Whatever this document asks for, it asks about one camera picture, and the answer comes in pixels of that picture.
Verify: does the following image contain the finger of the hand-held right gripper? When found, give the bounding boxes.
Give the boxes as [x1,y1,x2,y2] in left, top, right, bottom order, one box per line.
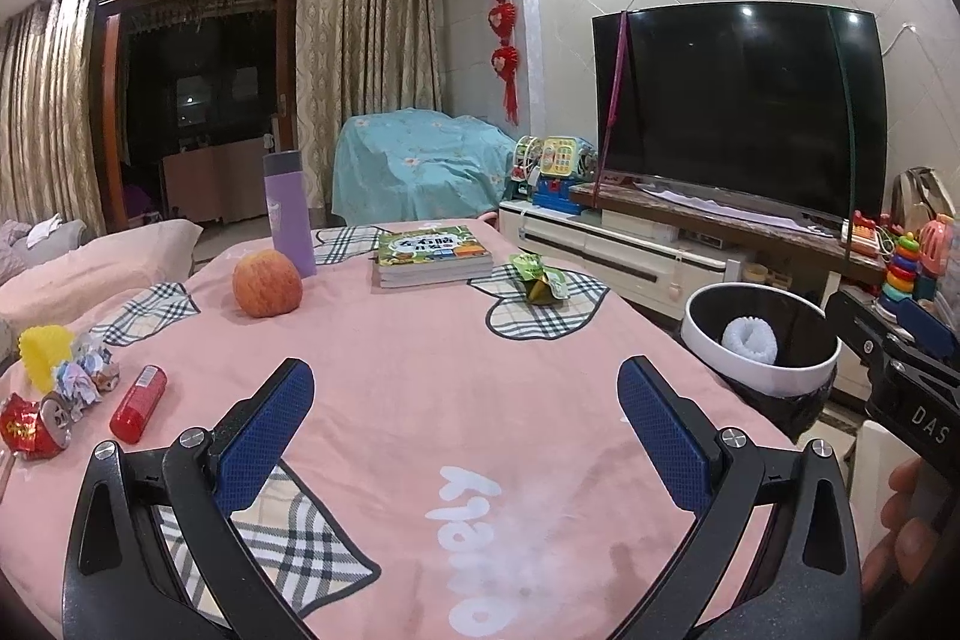
[825,287,912,380]
[892,296,960,362]

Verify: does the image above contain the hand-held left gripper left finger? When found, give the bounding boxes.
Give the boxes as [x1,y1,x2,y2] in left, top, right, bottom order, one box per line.
[61,357,316,640]

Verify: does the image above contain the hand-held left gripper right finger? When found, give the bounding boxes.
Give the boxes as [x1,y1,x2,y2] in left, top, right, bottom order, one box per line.
[616,355,863,640]

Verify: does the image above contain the white rimmed black trash bin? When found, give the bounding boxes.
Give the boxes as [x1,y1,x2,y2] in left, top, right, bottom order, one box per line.
[681,282,841,438]

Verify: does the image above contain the white foam fruit net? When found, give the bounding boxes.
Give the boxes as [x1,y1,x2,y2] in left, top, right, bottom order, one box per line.
[721,315,779,365]

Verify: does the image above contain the person's right hand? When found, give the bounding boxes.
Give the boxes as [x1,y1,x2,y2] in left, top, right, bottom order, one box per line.
[861,456,950,603]

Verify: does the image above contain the cream white furniture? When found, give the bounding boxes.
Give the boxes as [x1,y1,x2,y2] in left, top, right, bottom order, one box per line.
[847,419,893,536]

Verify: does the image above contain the pink plastic toy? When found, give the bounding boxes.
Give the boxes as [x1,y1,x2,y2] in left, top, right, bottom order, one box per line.
[919,216,957,277]

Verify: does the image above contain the red orange toy phone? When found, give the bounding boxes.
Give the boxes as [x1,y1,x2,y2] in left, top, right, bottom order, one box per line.
[844,211,895,259]

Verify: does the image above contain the small red can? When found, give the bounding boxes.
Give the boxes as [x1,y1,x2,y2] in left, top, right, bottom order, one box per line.
[109,365,168,443]

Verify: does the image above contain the beige bag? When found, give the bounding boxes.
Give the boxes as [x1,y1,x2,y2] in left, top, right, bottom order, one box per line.
[891,166,957,236]

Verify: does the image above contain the orange red apple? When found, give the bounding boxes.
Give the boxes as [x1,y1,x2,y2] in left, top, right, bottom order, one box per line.
[232,248,304,319]

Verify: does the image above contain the crumpled printed paper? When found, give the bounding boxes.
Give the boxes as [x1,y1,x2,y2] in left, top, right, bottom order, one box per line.
[52,340,121,420]

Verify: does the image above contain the pink plaid patch blanket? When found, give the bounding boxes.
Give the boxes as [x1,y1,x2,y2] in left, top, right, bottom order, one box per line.
[0,218,796,640]

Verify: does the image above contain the white cloth under television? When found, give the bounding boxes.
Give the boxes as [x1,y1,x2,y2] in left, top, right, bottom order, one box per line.
[636,182,845,234]

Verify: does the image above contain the green snack packet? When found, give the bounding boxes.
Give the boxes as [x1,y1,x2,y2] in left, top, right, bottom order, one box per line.
[510,252,572,305]

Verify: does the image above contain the purple thermos bottle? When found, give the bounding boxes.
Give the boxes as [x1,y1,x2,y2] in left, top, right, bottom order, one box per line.
[262,149,318,279]

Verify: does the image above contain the white tv cabinet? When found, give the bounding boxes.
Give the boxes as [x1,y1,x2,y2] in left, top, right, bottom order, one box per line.
[499,182,890,401]

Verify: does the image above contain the pink covered sofa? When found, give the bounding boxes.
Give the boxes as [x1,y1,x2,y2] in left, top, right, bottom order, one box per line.
[0,218,203,330]

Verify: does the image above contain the crushed red can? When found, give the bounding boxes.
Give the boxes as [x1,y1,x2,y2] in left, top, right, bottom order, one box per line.
[0,391,74,461]

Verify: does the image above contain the beige balcony cabinet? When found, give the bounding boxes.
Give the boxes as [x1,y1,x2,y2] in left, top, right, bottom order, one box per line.
[161,139,272,225]

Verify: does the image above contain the black flat television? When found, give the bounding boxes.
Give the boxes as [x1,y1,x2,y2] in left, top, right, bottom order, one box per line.
[592,2,890,229]

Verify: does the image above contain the colourful toy cash register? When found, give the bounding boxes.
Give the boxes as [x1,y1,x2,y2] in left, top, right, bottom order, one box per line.
[534,135,599,211]

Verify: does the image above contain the small white cloth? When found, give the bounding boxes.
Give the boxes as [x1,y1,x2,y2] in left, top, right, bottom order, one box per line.
[26,218,65,250]

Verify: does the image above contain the white green bead toy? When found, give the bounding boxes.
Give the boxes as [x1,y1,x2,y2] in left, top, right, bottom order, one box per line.
[512,135,542,202]

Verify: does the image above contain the striped grey pillow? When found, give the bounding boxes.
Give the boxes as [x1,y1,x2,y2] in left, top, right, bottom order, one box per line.
[0,218,87,281]

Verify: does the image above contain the teal floral cover cloth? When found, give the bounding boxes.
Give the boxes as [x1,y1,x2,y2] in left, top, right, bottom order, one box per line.
[332,109,518,223]

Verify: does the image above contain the wooden framed glass door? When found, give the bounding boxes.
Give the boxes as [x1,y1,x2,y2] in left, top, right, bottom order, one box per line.
[90,0,301,229]

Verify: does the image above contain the beige patterned curtain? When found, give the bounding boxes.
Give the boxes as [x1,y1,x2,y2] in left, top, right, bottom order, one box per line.
[296,0,451,214]
[0,0,106,236]

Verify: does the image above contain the red hanging heart decoration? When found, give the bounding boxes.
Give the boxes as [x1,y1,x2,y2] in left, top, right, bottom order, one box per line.
[484,0,522,125]

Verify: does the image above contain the rainbow ring stacking toy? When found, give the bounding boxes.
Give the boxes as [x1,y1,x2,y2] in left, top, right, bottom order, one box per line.
[877,233,922,311]

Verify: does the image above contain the green strap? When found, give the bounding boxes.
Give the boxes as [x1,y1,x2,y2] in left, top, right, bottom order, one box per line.
[834,10,860,253]

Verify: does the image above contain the pink strap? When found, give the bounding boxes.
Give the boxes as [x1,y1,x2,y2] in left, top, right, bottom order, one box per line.
[596,10,631,210]

